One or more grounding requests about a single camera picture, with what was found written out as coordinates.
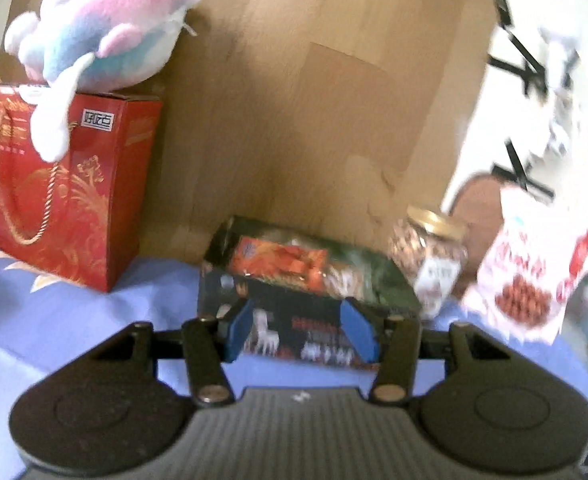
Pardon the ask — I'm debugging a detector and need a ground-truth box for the wooden pattern board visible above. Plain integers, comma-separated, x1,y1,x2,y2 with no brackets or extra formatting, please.
0,0,500,266

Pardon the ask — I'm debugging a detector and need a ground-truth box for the red gift bag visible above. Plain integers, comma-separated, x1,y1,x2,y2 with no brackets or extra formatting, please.
0,84,162,292

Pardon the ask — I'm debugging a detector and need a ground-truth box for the black sheep tin box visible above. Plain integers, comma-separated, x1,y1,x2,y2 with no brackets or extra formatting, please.
198,216,421,368

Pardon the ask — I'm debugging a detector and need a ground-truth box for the red orange snack packet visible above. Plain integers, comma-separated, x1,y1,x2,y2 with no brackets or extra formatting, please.
227,236,329,294

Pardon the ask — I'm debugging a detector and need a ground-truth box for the brown chair back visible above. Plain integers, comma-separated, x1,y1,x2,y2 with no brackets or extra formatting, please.
449,174,503,298

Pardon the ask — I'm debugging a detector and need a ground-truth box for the pink twisted dough snack bag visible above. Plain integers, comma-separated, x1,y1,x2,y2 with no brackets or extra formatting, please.
461,186,588,344

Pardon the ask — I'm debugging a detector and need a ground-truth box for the pastel plush dolphin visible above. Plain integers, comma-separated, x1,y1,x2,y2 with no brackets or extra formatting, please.
3,0,201,164

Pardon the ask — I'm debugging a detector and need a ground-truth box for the dark green snack packet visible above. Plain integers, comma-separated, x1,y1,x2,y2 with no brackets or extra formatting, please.
323,247,421,311

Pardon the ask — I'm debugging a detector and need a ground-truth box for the cashew nut jar gold lid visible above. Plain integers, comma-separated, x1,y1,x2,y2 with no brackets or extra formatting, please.
388,206,468,320

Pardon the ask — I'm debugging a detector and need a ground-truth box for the blue printed cloth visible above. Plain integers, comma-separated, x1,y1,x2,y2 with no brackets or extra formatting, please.
0,252,588,479

